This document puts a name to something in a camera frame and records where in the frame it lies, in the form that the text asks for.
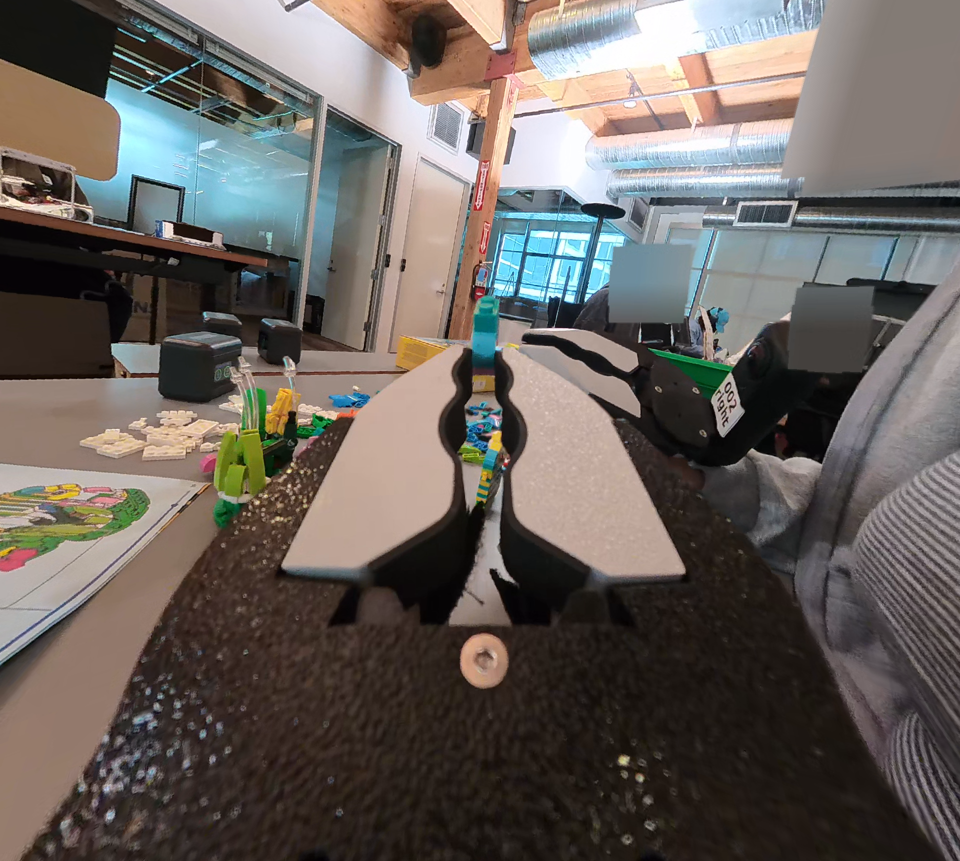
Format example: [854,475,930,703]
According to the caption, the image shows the scattered coloured bricks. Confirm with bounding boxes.
[296,387,513,472]

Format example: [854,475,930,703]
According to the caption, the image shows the white cardboard tray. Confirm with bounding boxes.
[153,219,227,249]

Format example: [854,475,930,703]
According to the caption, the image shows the person's right forearm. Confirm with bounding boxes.
[701,452,826,577]

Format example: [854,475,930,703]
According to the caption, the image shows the green board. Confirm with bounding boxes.
[647,346,734,391]

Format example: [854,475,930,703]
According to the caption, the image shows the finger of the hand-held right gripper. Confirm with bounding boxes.
[525,328,642,375]
[521,342,646,421]

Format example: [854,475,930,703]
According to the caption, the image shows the green brick garden model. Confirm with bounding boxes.
[212,353,303,531]

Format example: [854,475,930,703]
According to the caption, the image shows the brown desk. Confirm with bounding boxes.
[0,203,270,281]

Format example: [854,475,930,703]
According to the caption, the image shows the black ceiling speaker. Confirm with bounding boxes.
[408,13,450,69]

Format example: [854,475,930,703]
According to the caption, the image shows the black framed board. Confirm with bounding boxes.
[126,174,187,237]

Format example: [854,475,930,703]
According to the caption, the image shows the grey desk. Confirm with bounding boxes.
[0,372,519,861]

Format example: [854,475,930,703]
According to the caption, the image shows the black wall screen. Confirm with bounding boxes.
[0,0,119,101]

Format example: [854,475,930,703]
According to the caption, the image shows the white door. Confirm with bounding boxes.
[388,156,471,345]

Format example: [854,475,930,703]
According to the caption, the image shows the adjacent wood-edged desk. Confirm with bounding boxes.
[112,340,410,381]

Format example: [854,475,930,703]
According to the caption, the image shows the cardboard box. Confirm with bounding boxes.
[0,291,115,380]

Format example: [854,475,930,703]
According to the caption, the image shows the pile of white bricks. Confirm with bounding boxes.
[78,407,243,462]

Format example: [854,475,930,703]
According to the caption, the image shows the wooden column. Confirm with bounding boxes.
[448,49,524,345]

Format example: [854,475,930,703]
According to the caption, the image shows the black floor lamp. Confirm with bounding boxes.
[582,202,628,296]

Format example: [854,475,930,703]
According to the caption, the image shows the person's torso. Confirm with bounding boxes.
[795,268,960,861]

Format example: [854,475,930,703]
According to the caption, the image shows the pink teal brick tower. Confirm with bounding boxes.
[471,295,502,399]

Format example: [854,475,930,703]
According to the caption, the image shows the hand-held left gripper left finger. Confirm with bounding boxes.
[279,345,489,628]

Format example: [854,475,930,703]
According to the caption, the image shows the black power station with screen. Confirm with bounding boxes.
[158,333,243,402]

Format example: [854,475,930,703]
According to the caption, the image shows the yellow box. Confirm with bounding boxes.
[395,334,461,372]

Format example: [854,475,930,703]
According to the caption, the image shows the striped brick figure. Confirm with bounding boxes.
[475,429,506,507]

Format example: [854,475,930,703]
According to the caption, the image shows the person's right hand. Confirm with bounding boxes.
[669,454,710,498]

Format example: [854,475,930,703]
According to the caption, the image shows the wooden board on white stand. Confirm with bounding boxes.
[0,58,123,181]

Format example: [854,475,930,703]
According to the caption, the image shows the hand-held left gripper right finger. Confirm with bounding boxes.
[495,347,690,626]

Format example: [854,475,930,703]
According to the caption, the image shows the brick instruction booklet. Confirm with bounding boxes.
[0,463,213,667]

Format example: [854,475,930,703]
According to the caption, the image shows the silver ventilation duct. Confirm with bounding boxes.
[585,117,798,200]
[525,0,830,84]

